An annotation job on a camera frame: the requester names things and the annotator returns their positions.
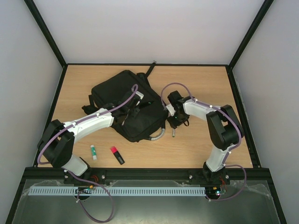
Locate black student backpack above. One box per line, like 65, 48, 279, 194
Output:
82, 63, 168, 142

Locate pink black highlighter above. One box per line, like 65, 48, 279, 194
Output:
110, 147, 125, 165

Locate green white glue stick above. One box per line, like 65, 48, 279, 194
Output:
90, 145, 97, 160

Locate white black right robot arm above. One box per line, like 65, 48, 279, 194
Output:
166, 91, 244, 183

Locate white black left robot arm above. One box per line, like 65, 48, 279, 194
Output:
37, 91, 144, 176

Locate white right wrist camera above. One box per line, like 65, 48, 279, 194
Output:
165, 104, 176, 116

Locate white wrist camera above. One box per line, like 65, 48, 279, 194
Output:
135, 91, 144, 100
165, 104, 176, 116

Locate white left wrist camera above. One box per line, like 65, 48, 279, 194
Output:
135, 91, 144, 100

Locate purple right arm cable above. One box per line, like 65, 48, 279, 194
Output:
160, 82, 247, 202

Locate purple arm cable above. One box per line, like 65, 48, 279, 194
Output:
160, 82, 247, 202
37, 84, 115, 222

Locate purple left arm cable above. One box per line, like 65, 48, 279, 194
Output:
37, 84, 115, 222

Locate light blue cable duct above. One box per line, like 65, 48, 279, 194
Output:
28, 186, 206, 196

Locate black enclosure frame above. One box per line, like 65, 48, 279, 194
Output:
4, 0, 288, 224

